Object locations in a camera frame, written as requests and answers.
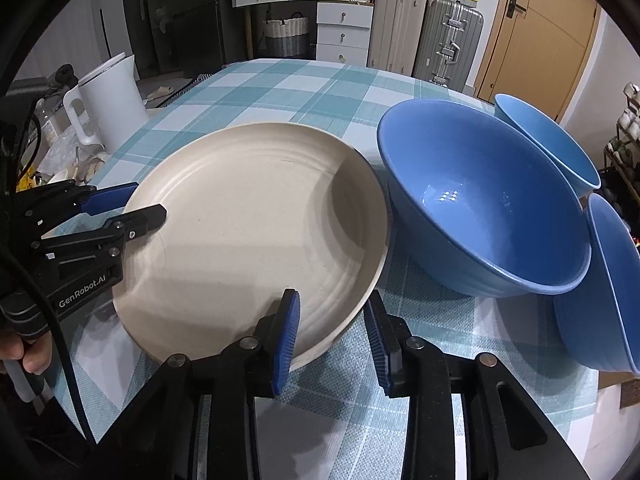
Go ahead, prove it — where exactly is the woven laundry basket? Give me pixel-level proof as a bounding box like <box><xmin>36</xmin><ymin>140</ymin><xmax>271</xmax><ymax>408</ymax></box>
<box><xmin>264</xmin><ymin>11</ymin><xmax>311</xmax><ymax>58</ymax></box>

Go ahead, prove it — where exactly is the row of assorted sneakers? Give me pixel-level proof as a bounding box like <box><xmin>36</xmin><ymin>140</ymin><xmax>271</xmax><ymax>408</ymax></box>
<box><xmin>617</xmin><ymin>82</ymin><xmax>640</xmax><ymax>196</ymax></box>

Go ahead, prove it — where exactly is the person's left hand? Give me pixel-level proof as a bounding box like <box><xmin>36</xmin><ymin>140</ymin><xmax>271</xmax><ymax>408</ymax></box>
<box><xmin>0</xmin><ymin>332</ymin><xmax>53</xmax><ymax>376</ymax></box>

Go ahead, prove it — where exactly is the black cable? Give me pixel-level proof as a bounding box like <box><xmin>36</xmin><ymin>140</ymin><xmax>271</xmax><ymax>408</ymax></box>
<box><xmin>0</xmin><ymin>100</ymin><xmax>98</xmax><ymax>448</ymax></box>

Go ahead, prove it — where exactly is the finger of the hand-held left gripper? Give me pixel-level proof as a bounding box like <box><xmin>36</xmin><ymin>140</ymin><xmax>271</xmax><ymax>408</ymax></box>
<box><xmin>42</xmin><ymin>204</ymin><xmax>167</xmax><ymax>263</ymax></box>
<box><xmin>75</xmin><ymin>182</ymin><xmax>139</xmax><ymax>216</ymax></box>

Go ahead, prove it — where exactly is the white drawer cabinet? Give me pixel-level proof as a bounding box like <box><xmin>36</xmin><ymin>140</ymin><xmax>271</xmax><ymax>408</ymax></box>
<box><xmin>316</xmin><ymin>1</ymin><xmax>375</xmax><ymax>66</ymax></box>

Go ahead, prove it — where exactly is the cream round plate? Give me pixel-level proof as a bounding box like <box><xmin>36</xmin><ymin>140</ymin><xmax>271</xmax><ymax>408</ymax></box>
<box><xmin>111</xmin><ymin>122</ymin><xmax>392</xmax><ymax>372</ymax></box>

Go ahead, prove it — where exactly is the dark grey fridge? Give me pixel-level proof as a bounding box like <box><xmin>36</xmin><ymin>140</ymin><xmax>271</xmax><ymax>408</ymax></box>
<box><xmin>122</xmin><ymin>0</ymin><xmax>226</xmax><ymax>81</ymax></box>

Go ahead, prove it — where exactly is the printed cardboard box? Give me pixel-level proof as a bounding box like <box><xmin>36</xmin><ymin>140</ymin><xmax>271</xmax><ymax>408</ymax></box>
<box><xmin>597</xmin><ymin>370</ymin><xmax>640</xmax><ymax>411</ymax></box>

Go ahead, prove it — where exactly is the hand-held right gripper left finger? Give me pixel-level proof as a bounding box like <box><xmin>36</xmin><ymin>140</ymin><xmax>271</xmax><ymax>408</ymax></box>
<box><xmin>95</xmin><ymin>287</ymin><xmax>302</xmax><ymax>480</ymax></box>

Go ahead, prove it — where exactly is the white electric kettle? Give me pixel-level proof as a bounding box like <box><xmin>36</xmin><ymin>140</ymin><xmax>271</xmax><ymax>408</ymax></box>
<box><xmin>62</xmin><ymin>52</ymin><xmax>151</xmax><ymax>151</ymax></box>

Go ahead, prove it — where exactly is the beige suitcase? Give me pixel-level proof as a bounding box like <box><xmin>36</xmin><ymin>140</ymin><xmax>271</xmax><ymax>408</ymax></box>
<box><xmin>367</xmin><ymin>0</ymin><xmax>428</xmax><ymax>77</ymax></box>

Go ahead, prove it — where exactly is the blue bowl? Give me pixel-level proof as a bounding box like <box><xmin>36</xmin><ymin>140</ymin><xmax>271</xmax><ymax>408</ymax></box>
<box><xmin>553</xmin><ymin>193</ymin><xmax>640</xmax><ymax>376</ymax></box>
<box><xmin>494</xmin><ymin>93</ymin><xmax>602</xmax><ymax>199</ymax></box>
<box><xmin>376</xmin><ymin>98</ymin><xmax>592</xmax><ymax>299</ymax></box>

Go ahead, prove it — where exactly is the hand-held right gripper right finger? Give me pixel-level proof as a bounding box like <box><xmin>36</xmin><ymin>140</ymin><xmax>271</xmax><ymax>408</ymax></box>
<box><xmin>363</xmin><ymin>290</ymin><xmax>591</xmax><ymax>480</ymax></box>

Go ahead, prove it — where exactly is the silver suitcase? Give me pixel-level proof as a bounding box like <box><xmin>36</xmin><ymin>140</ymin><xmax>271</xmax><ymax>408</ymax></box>
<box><xmin>412</xmin><ymin>0</ymin><xmax>485</xmax><ymax>88</ymax></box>

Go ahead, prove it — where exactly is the wooden shoe rack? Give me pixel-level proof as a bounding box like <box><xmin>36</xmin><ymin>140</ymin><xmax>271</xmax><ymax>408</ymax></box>
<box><xmin>602</xmin><ymin>82</ymin><xmax>640</xmax><ymax>201</ymax></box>

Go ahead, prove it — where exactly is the wooden door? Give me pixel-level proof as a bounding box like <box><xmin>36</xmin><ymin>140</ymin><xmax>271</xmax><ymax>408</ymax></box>
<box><xmin>472</xmin><ymin>0</ymin><xmax>601</xmax><ymax>121</ymax></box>

